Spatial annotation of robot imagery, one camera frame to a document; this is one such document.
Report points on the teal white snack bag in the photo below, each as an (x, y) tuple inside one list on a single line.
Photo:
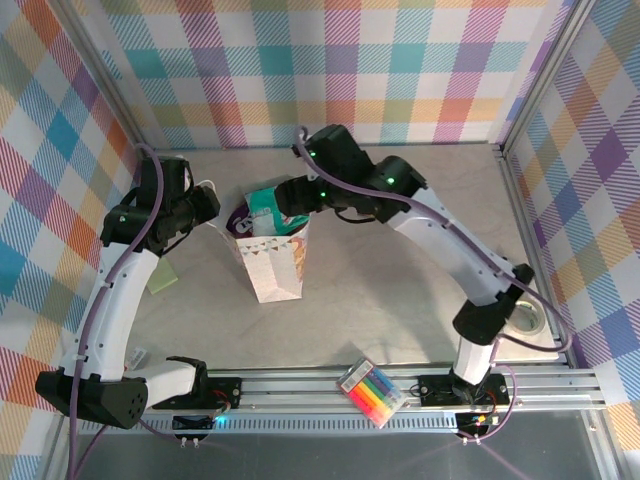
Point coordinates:
[(265, 210)]

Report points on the white cartoon paper gift bag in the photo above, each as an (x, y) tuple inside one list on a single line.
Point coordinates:
[(272, 280)]

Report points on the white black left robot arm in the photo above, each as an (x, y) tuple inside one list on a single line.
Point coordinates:
[(115, 300)]

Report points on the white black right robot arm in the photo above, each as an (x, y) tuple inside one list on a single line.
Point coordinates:
[(450, 250)]

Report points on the green sticky note pad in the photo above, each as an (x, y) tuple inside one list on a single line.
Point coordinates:
[(162, 281)]

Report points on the coloured marker pack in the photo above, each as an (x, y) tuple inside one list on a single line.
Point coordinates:
[(372, 392)]

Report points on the clear tape roll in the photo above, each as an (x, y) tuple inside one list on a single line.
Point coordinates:
[(537, 322)]

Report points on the aluminium left frame post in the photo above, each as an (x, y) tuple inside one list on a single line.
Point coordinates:
[(105, 75)]

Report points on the aluminium frame post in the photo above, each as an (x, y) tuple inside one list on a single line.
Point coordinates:
[(545, 75), (105, 75)]

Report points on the aluminium right side rail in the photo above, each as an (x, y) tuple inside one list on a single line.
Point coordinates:
[(521, 200)]

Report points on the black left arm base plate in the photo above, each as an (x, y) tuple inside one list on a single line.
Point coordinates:
[(230, 390)]

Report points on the aluminium frame rail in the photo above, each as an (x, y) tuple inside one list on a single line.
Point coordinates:
[(300, 390)]

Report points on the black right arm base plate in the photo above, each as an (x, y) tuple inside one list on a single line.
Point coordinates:
[(435, 390)]

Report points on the perforated metal rail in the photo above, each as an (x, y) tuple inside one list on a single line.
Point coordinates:
[(300, 425)]

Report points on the aluminium right frame post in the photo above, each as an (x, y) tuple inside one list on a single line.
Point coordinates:
[(545, 75)]

